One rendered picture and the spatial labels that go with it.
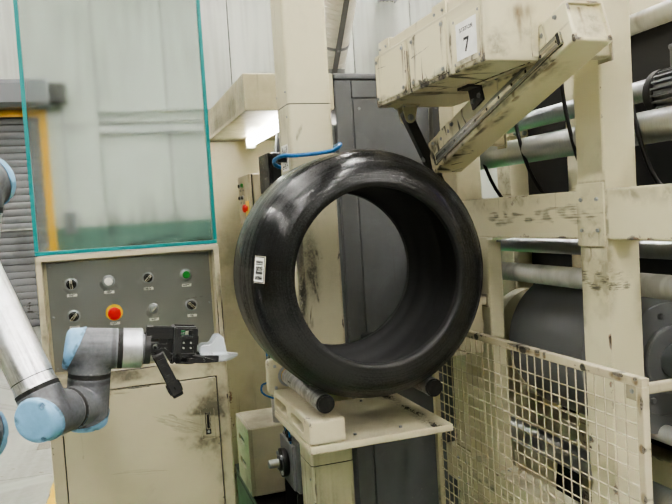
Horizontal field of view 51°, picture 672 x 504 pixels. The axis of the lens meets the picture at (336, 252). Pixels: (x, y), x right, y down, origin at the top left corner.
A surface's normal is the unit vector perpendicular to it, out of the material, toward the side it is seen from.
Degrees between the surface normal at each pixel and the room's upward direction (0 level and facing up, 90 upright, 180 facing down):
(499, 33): 90
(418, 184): 81
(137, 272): 90
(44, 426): 91
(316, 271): 90
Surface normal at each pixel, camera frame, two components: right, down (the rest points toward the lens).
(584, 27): 0.28, -0.28
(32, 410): -0.18, 0.08
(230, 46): 0.27, 0.04
